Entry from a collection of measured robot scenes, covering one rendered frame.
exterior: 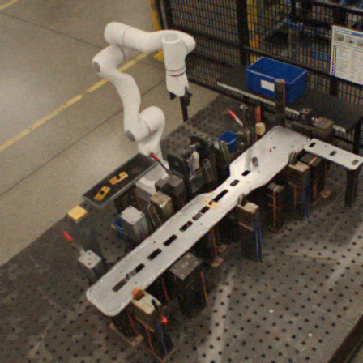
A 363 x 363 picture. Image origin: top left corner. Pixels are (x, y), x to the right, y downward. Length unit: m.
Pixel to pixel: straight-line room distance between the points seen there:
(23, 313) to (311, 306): 1.35
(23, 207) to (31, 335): 1.88
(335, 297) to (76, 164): 2.70
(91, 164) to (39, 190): 0.49
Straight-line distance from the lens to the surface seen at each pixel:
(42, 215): 4.19
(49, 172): 4.57
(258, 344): 2.37
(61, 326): 2.60
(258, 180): 2.57
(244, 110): 2.69
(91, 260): 2.30
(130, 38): 2.40
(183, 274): 2.19
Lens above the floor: 2.75
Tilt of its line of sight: 43 degrees down
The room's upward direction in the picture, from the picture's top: 11 degrees counter-clockwise
